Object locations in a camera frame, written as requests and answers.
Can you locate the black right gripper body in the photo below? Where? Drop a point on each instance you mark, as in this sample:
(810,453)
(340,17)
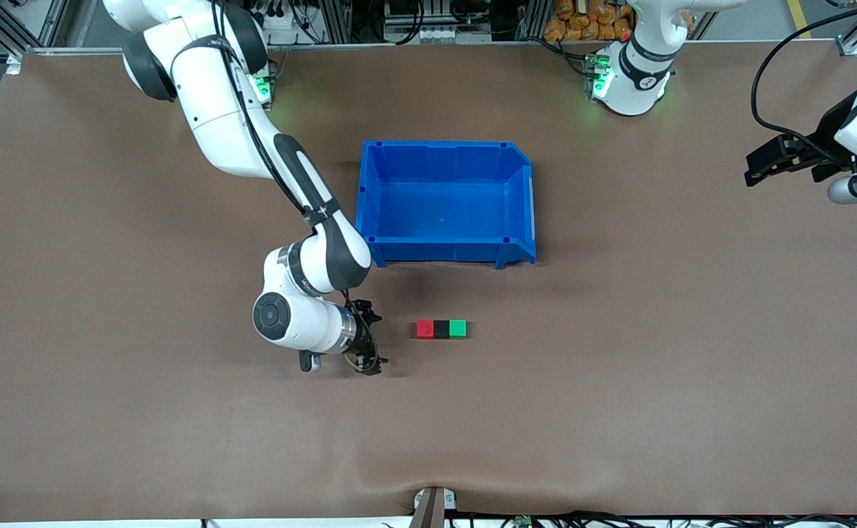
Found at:
(362,331)

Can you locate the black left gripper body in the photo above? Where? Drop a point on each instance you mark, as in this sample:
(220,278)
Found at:
(814,147)

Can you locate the small red cube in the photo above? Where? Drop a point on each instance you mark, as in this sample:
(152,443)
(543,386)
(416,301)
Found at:
(425,329)

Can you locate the small green cube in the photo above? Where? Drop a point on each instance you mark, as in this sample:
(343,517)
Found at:
(458,329)

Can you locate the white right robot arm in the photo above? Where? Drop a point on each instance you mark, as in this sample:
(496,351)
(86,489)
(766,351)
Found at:
(289,323)

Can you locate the small black cube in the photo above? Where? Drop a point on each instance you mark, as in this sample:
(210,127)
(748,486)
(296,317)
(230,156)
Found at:
(442,330)

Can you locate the blue plastic storage bin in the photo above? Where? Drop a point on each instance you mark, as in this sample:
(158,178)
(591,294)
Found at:
(443,202)

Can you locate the large table cover mat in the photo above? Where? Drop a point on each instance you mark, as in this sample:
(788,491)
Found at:
(252,440)

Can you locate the small green connector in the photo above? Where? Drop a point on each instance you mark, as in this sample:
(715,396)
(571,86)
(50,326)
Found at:
(522,521)

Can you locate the pile of orange objects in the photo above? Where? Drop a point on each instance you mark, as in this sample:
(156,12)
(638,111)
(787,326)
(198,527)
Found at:
(582,22)

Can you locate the white power strip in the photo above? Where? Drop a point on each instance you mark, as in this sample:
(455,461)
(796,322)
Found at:
(285,20)

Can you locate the metal table clamp bracket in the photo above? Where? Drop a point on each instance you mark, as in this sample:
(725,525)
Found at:
(434,506)

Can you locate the aluminium table edge rail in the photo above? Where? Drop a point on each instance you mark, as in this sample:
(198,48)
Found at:
(436,44)

